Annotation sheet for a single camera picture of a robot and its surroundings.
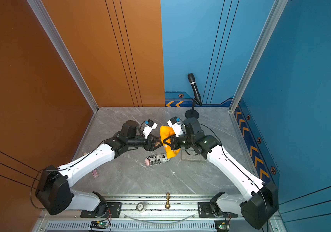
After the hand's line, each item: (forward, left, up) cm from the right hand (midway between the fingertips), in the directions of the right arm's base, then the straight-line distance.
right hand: (166, 140), depth 72 cm
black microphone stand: (+39, -19, -20) cm, 48 cm away
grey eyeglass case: (+1, -12, -21) cm, 25 cm away
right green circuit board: (-32, -28, -27) cm, 50 cm away
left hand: (+2, +2, -3) cm, 4 cm away
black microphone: (+45, -16, +7) cm, 49 cm away
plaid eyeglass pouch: (-2, +5, 0) cm, 5 cm away
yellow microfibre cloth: (+1, -1, +5) cm, 5 cm away
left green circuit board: (-33, +36, -27) cm, 55 cm away
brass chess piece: (-24, -1, -23) cm, 34 cm away
